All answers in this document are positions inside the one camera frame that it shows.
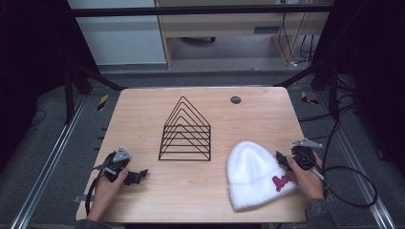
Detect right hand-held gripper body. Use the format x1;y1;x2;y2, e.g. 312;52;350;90
290;137;324;172

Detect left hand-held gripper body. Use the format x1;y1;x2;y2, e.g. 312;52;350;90
102;146;133;184

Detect white knit beanie hat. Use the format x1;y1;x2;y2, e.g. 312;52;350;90
226;140;299;213

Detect person's right hand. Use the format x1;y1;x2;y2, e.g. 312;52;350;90
286;151;327;202

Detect person's left hand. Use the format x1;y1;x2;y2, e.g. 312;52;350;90
86;167;130;222

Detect yellow black striped tape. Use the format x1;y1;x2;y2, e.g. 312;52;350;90
300;91;320;106
96;93;110;112

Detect black metal stand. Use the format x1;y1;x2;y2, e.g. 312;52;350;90
272;59;341;122
62;59;127;126

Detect black curtain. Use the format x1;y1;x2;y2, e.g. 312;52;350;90
0;0;100;167
309;0;405;179

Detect white cabinet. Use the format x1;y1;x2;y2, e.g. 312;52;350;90
66;0;168;67

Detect light wooden desk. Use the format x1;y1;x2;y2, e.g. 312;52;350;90
154;0;336;70

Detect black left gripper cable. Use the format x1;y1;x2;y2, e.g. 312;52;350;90
84;152;117;218

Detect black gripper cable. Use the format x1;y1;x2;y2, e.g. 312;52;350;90
84;152;117;218
311;165;379;209

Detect black floor cables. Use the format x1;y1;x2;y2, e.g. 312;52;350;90
298;75;358;166

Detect black wire file rack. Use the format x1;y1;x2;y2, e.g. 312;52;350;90
158;95;212;162

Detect aluminium floor rail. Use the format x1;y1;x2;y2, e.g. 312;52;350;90
10;94;88;229
317;91;398;229

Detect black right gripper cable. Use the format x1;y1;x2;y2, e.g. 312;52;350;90
311;165;379;209

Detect hanging cables under desk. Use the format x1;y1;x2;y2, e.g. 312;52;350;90
277;11;317;69

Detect black horizontal frame bar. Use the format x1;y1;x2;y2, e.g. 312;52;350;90
70;3;334;18

